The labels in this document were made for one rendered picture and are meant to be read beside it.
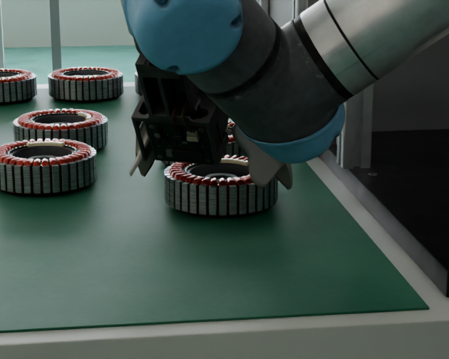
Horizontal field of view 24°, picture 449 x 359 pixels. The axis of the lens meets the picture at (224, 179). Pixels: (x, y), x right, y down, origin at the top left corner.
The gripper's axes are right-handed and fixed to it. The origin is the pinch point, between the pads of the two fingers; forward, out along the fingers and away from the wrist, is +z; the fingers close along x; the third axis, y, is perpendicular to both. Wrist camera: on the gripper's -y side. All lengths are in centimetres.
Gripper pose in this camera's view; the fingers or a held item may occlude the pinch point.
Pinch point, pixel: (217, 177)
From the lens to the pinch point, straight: 101.7
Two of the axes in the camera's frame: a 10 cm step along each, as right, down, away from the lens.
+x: 9.5, 0.8, -3.0
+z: 1.5, 7.1, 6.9
